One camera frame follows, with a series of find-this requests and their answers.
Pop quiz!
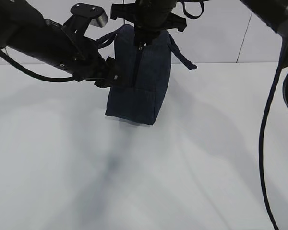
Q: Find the dark navy fabric lunch bag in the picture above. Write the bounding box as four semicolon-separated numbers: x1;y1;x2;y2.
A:
96;24;197;125

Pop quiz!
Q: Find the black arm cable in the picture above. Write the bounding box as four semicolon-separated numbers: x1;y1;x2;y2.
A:
258;43;288;230
0;49;75;83

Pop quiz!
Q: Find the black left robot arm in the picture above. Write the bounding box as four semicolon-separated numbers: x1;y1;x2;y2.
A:
0;0;121;88

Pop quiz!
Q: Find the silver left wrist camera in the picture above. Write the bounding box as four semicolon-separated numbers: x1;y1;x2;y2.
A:
61;3;108;38

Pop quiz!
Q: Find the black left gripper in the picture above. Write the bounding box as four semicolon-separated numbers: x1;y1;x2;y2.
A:
72;38;118;88

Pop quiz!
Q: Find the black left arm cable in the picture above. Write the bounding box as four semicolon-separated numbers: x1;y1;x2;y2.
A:
0;49;75;83

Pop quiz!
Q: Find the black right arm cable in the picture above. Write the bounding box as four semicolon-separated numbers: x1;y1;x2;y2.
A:
258;43;288;230

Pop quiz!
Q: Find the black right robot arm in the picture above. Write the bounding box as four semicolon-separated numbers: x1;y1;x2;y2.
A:
110;0;288;118

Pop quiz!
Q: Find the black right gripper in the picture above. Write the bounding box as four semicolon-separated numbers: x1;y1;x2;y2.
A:
110;0;187;47

